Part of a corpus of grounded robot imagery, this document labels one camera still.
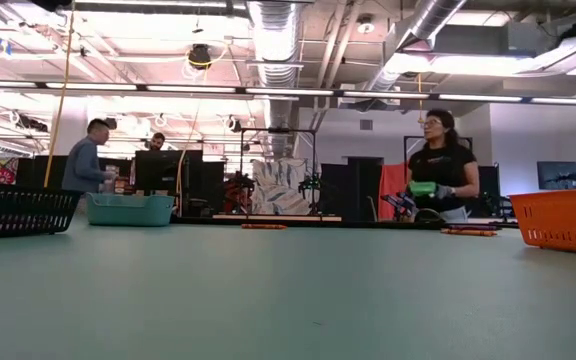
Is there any white leaf-patterned cloth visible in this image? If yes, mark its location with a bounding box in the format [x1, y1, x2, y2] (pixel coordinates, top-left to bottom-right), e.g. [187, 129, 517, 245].
[251, 157, 322, 216]

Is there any black partition panel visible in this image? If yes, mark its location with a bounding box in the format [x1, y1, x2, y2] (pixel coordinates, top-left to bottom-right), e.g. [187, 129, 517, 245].
[202, 160, 227, 201]
[476, 165, 500, 217]
[320, 157, 384, 222]
[16, 155, 67, 189]

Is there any orange hanging cloth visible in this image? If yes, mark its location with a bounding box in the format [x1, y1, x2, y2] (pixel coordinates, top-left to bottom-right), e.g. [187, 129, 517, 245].
[377, 162, 412, 221]

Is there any green plastic container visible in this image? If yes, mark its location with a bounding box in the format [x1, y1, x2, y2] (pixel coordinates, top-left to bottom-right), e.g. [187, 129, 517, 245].
[408, 180, 438, 197]

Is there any person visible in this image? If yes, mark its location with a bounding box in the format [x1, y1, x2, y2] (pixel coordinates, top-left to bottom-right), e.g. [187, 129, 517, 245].
[61, 118, 119, 194]
[406, 108, 482, 224]
[146, 132, 168, 152]

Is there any yellow hanging pendant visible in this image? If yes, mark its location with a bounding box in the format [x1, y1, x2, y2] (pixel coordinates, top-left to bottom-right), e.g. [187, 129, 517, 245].
[416, 72, 427, 125]

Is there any teal plastic basket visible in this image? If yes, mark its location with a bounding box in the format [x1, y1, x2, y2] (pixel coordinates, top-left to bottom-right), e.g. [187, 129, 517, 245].
[85, 192, 176, 227]

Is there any teal table mat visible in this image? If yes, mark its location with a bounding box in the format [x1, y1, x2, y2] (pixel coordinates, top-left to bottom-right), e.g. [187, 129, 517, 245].
[0, 214, 576, 360]

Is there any black ceiling spotlight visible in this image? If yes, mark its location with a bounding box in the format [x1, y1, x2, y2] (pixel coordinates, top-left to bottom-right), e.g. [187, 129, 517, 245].
[17, 114, 49, 134]

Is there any black plastic basket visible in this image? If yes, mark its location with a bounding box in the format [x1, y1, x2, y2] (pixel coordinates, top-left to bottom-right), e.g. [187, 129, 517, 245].
[0, 179, 83, 240]

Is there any orange plastic basket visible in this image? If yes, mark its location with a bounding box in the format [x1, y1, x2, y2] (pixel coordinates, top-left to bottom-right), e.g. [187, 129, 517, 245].
[510, 187, 576, 258]

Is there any black metal frame stand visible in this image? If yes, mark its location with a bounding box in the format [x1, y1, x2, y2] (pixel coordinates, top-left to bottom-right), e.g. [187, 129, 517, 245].
[239, 127, 318, 217]
[402, 133, 474, 217]

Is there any yellow hanging cord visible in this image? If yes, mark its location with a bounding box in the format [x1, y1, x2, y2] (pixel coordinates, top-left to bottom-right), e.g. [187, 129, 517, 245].
[175, 44, 232, 196]

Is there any silver round ceiling duct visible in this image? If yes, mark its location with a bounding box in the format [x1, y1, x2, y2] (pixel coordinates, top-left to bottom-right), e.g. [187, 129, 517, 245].
[245, 0, 303, 161]
[367, 0, 469, 104]

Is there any black ceiling cord reel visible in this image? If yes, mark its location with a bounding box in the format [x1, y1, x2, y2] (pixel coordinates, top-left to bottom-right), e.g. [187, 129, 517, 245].
[187, 43, 213, 71]

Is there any grey rectangular air duct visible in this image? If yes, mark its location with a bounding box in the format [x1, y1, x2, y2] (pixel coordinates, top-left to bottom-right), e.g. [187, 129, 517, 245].
[435, 22, 539, 57]

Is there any dark wall screen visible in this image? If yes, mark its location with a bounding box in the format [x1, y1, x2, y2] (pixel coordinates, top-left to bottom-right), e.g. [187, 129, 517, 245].
[536, 160, 576, 192]

